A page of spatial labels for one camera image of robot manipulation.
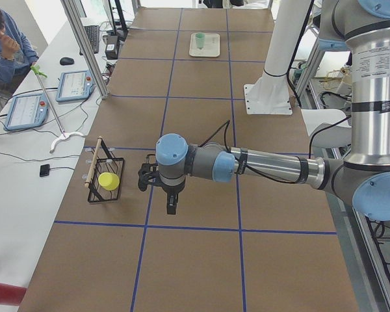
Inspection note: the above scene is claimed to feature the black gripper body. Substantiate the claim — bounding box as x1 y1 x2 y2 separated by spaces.
160 175 185 194

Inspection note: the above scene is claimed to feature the green cup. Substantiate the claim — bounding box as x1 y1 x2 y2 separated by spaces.
195 32 205 49

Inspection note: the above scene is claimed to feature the yellow cup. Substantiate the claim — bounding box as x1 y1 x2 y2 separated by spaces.
98 172 120 191

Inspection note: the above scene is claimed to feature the cream tray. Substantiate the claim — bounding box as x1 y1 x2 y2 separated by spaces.
188 32 220 58

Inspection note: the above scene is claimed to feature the small black puck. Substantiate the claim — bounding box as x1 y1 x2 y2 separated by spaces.
39 164 51 177

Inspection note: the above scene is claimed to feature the far teach pendant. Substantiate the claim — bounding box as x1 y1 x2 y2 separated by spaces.
55 70 95 103

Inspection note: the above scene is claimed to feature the teach pendant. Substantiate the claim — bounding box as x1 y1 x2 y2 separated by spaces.
3 93 48 131
55 70 95 103

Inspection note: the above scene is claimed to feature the small black box device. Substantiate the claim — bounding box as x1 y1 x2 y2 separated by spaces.
105 36 120 60

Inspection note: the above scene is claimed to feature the near teach pendant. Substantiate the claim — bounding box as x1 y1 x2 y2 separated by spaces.
3 93 48 131

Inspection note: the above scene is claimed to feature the black computer mouse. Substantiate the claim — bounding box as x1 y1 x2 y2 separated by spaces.
59 57 75 66

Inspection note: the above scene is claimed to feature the grabber reacher stick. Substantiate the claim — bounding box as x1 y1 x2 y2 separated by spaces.
31 65 85 153

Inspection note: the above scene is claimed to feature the black keyboard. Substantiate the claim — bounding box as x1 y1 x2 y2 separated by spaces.
83 25 99 54

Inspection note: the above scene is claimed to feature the red bottle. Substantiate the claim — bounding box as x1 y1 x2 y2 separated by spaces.
0 283 27 306

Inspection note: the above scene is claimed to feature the person in blue jacket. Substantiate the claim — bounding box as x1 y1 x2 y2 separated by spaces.
0 9 38 95

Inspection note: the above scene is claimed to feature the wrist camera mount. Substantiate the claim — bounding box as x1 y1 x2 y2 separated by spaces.
138 153 161 192

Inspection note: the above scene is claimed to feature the black wire cup rack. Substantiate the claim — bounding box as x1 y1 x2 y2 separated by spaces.
84 136 125 203

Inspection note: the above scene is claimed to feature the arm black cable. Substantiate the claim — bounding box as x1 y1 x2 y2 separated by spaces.
198 113 353 185

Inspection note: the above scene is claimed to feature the white camera pillar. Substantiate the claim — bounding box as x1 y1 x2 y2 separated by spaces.
244 0 313 115

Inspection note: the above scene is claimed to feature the aluminium frame post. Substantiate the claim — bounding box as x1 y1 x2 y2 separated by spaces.
60 0 109 99

